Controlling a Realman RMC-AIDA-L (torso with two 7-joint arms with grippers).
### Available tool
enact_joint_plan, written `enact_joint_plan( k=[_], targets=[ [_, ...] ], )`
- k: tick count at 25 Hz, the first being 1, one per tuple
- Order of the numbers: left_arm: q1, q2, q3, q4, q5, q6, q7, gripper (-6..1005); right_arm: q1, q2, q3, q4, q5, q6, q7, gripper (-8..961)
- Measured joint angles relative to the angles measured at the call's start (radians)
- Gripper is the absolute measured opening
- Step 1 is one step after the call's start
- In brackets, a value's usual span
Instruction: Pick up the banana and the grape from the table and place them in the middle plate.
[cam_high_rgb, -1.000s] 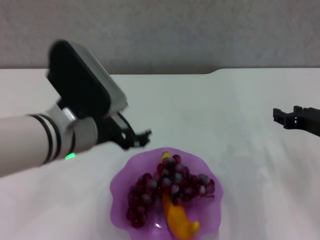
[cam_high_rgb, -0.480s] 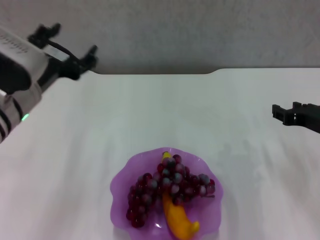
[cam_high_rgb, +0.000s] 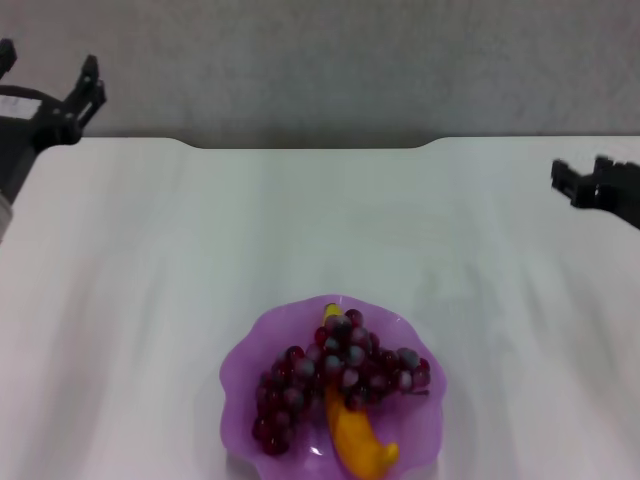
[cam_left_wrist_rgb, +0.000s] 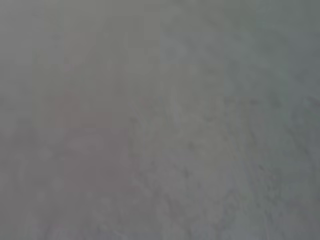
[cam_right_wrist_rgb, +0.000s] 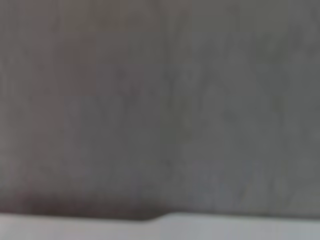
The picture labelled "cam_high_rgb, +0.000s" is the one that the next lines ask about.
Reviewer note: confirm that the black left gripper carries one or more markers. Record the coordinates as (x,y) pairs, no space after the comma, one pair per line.
(25,135)

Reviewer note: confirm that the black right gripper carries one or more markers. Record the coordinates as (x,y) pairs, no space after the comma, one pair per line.
(625,197)

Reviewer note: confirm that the dark red grape bunch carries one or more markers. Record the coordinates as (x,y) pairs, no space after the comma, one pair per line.
(300,370)

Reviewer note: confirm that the yellow banana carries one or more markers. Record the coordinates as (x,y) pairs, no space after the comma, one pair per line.
(355,435)

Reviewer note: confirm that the purple wavy-edged plastic plate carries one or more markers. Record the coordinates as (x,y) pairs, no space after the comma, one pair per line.
(240,400)

